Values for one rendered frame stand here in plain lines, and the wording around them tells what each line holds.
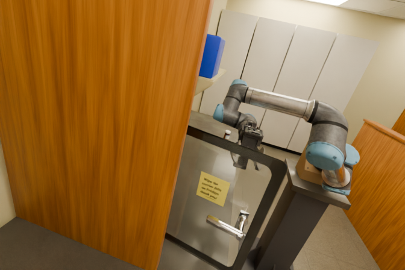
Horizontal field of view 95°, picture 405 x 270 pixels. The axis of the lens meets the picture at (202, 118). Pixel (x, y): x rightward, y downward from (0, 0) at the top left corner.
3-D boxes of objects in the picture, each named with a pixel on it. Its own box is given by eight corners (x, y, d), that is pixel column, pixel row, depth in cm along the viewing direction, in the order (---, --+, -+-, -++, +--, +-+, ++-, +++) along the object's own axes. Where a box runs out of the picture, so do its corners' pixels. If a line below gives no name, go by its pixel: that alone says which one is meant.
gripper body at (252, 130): (241, 130, 60) (241, 118, 71) (234, 152, 63) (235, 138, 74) (264, 137, 59) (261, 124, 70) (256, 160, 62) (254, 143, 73)
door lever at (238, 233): (211, 209, 49) (213, 201, 48) (246, 226, 46) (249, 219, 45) (204, 225, 44) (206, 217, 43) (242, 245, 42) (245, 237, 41)
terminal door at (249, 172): (149, 226, 62) (166, 116, 47) (236, 278, 53) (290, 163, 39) (147, 228, 61) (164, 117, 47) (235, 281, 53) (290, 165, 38)
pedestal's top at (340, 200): (328, 177, 134) (331, 173, 133) (348, 210, 105) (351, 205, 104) (283, 162, 140) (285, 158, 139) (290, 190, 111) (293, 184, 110)
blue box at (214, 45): (170, 68, 43) (176, 26, 40) (183, 65, 52) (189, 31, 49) (211, 79, 42) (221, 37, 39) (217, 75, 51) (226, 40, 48)
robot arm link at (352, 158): (346, 152, 108) (363, 146, 95) (342, 173, 104) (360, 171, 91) (324, 144, 110) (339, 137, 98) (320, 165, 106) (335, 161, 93)
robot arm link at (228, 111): (219, 100, 89) (241, 109, 88) (210, 120, 85) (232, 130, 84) (222, 93, 81) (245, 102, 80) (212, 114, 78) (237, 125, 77)
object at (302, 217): (290, 252, 173) (335, 175, 140) (301, 318, 129) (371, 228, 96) (240, 231, 182) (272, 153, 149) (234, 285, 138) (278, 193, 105)
